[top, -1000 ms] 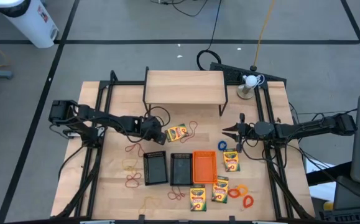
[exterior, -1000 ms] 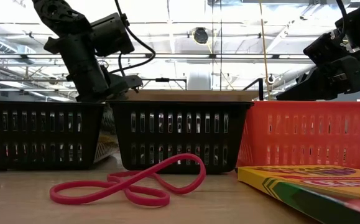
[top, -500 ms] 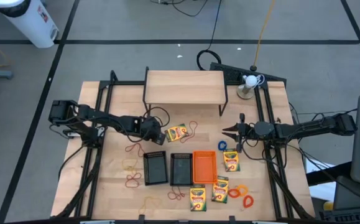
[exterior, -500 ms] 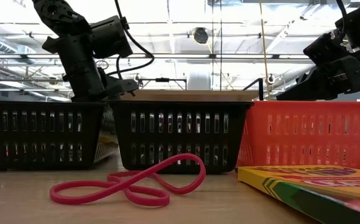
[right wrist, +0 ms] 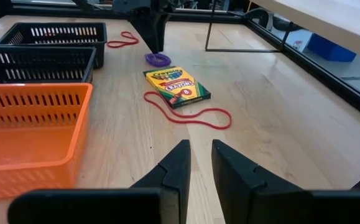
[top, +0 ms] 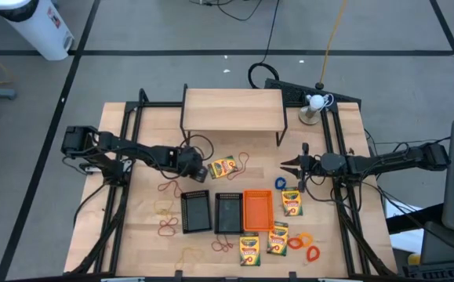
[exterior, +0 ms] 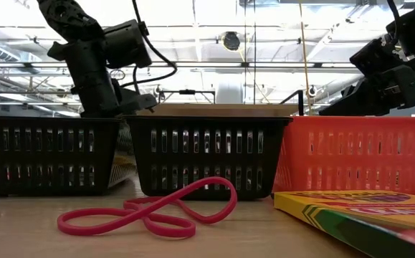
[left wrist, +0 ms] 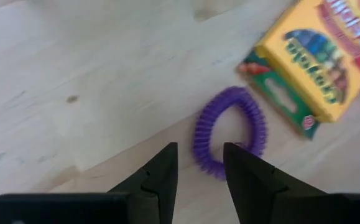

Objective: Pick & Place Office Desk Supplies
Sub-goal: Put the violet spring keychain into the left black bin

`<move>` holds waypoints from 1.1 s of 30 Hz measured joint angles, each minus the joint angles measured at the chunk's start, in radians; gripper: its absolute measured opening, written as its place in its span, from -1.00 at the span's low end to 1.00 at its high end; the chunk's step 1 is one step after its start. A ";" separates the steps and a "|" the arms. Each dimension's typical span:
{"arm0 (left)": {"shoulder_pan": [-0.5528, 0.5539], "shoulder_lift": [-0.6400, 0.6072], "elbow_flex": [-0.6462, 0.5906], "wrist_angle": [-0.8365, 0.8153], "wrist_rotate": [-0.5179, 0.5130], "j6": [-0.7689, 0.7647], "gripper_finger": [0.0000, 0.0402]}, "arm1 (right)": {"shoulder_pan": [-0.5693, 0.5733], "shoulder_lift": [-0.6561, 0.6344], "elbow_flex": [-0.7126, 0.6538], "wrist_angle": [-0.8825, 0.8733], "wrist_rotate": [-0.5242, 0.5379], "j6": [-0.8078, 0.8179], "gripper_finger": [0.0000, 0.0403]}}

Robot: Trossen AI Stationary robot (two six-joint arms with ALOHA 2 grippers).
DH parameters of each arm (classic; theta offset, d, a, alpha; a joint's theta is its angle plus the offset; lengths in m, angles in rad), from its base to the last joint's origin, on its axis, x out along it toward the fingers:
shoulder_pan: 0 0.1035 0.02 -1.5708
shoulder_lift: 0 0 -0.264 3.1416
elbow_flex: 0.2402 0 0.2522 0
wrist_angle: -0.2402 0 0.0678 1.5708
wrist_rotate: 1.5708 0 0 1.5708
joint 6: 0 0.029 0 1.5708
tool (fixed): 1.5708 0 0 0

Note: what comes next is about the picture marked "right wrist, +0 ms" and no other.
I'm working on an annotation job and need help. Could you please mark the blue storage box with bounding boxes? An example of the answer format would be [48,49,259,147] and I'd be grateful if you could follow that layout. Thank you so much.
[307,32,357,63]

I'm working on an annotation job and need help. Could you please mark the black plastic basket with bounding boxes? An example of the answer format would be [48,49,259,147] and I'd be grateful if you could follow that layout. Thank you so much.
[0,21,108,69]
[0,45,97,85]

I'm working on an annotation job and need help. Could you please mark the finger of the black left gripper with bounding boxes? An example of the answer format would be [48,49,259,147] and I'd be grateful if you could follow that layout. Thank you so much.
[158,14,172,53]
[129,15,160,53]

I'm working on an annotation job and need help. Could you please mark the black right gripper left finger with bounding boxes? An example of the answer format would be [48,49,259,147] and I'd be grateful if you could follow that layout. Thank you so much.
[7,139,192,224]

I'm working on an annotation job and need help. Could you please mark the wooden riser shelf black legs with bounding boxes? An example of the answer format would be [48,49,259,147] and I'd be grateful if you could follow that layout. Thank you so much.
[205,0,360,65]

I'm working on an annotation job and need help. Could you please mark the Crayola crayon box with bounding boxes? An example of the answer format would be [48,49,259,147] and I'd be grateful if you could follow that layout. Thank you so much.
[142,65,212,110]

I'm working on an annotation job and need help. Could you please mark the white cardboard box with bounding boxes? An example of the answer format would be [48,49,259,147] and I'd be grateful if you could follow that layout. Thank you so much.
[284,29,313,52]

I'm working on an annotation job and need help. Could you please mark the orange plastic basket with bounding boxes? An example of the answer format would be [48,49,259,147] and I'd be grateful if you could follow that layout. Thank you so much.
[0,82,94,202]

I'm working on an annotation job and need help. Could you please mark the blue-purple coil keychain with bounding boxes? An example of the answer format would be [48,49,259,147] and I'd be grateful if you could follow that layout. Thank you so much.
[144,52,172,68]

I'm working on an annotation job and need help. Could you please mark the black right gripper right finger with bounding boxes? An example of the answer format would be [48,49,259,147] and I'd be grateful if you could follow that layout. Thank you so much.
[211,139,360,224]

